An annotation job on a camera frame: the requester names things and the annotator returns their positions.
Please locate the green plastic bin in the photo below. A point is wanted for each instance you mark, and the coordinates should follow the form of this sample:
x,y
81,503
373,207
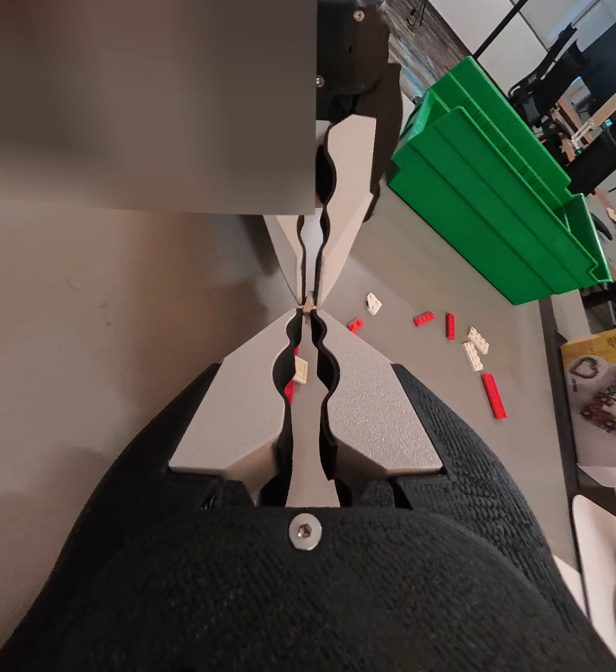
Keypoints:
x,y
444,105
470,225
502,105

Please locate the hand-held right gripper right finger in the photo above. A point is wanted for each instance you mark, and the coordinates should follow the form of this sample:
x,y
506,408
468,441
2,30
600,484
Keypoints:
x,y
376,420

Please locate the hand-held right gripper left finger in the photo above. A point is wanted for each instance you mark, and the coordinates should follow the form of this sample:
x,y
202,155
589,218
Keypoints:
x,y
229,420

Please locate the white tray with holder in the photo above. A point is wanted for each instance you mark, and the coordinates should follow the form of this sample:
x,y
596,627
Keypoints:
x,y
602,551

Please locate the lego set box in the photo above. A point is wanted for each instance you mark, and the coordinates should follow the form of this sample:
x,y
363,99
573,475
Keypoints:
x,y
602,420

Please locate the short red lego plate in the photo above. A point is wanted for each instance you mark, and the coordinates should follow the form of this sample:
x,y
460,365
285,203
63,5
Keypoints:
x,y
355,325
423,318
450,325

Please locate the black office chair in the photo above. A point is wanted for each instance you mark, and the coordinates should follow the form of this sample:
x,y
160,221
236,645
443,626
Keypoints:
x,y
544,78

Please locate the red and white lego assembly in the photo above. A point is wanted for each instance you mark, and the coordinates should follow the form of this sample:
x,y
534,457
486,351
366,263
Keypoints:
x,y
300,369

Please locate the small white lego plate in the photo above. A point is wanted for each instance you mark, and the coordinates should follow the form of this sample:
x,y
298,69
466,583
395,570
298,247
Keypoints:
x,y
373,303

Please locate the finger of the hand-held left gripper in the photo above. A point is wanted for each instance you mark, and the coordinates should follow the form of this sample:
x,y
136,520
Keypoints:
x,y
284,246
352,168

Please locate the long red lego plate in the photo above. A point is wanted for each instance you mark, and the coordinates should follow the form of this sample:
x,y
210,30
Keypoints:
x,y
494,396

